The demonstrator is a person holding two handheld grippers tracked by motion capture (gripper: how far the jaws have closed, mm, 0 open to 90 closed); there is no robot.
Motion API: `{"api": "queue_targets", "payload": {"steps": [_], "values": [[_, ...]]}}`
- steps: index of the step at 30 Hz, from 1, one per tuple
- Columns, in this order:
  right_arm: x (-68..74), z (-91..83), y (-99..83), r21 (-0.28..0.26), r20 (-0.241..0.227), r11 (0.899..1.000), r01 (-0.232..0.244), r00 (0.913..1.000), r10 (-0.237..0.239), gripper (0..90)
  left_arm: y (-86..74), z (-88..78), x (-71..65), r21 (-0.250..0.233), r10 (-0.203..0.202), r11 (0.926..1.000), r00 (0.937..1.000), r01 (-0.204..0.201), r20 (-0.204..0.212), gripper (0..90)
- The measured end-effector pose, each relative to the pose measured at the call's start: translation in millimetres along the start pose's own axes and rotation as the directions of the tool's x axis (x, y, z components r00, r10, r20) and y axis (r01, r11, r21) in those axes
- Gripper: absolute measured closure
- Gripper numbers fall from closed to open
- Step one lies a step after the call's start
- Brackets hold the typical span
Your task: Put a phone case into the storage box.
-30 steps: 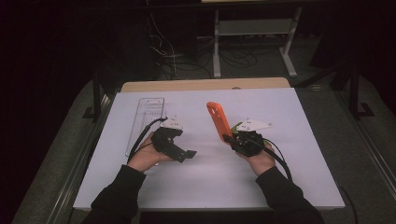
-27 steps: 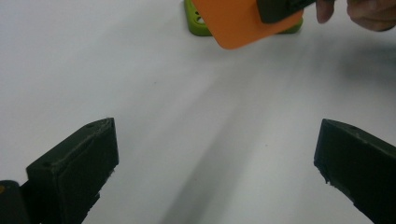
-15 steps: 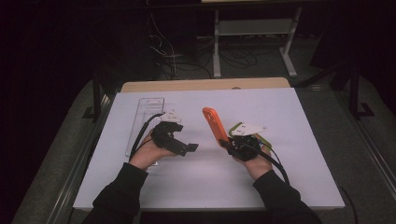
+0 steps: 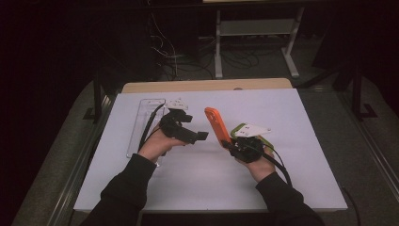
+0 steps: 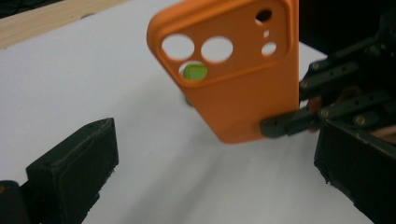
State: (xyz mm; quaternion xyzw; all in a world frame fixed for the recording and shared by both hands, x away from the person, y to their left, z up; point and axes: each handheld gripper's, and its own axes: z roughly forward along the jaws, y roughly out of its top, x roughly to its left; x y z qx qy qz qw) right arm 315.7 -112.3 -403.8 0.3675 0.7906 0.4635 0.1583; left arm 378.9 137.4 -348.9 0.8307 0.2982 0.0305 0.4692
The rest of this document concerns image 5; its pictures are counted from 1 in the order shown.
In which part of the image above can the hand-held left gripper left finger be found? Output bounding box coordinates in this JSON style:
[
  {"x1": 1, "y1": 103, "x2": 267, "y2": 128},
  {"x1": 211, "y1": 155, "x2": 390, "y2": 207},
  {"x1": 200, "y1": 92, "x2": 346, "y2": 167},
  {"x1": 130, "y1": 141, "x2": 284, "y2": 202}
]
[{"x1": 26, "y1": 117, "x2": 120, "y2": 224}]

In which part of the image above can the orange phone case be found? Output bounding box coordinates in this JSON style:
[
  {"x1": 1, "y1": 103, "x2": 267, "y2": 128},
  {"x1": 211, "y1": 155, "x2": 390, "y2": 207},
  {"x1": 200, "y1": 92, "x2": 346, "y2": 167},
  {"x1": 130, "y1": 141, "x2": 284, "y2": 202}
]
[{"x1": 146, "y1": 0, "x2": 301, "y2": 145}]

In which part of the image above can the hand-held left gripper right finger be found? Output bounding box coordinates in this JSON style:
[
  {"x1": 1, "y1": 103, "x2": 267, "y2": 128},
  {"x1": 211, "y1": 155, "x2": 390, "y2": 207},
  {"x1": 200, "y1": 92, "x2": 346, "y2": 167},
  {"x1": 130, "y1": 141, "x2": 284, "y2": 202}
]
[{"x1": 314, "y1": 119, "x2": 396, "y2": 224}]

